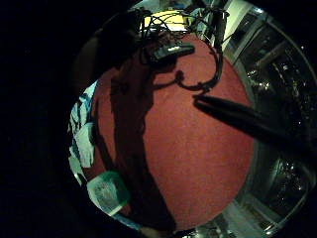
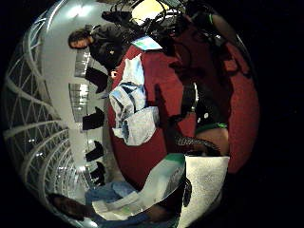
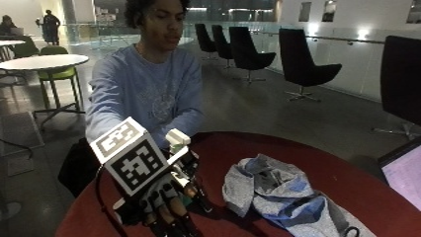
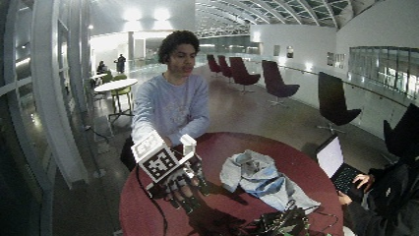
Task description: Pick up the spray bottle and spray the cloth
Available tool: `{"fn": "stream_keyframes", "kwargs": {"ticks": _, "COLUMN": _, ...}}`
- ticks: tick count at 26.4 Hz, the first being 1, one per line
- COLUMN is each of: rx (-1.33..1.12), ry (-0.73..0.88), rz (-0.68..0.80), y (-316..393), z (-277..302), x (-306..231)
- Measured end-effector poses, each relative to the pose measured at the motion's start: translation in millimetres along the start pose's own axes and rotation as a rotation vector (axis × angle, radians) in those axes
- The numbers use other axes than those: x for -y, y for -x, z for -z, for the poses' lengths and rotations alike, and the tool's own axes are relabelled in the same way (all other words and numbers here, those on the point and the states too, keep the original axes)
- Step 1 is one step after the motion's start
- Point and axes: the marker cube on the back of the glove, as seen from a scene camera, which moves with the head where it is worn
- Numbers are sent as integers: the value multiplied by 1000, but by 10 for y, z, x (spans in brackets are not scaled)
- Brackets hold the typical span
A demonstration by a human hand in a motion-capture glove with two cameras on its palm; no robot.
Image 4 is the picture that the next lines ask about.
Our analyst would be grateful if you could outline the black laptop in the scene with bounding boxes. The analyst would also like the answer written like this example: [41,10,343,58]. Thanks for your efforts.
[314,135,372,203]

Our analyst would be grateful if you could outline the black glove cable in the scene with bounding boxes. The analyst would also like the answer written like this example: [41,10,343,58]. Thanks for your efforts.
[134,166,170,236]

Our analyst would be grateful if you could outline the white pillar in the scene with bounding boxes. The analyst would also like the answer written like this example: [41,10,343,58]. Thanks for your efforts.
[30,0,90,191]

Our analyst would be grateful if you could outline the wall handrail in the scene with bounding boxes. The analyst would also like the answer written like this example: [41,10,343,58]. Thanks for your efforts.
[279,64,411,108]

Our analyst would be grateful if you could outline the white cube of black markers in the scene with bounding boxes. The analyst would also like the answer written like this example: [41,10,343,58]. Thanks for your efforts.
[129,130,197,184]

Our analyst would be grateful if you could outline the dark red swivel chair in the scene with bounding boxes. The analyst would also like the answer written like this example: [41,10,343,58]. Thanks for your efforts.
[227,56,262,94]
[316,71,363,134]
[260,59,300,107]
[215,54,234,80]
[206,53,222,79]

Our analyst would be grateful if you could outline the the person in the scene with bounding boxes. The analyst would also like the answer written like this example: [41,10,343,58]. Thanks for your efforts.
[119,29,211,172]

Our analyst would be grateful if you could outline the glass window panels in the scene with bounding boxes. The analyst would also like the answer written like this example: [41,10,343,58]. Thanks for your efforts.
[347,45,419,100]

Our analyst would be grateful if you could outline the crumpled white and blue cloth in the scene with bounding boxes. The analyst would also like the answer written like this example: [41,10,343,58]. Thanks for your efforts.
[218,149,322,212]

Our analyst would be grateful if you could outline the small white block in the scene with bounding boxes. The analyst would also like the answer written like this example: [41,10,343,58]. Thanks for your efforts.
[179,133,198,157]

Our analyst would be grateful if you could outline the white round side table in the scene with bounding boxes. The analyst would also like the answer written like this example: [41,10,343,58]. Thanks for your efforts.
[93,78,139,123]

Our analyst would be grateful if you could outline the tangle of black cables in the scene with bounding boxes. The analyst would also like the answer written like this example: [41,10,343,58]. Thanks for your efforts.
[243,200,340,236]

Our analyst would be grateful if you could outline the green chair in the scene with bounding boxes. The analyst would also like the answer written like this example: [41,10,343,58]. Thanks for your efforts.
[109,74,133,114]

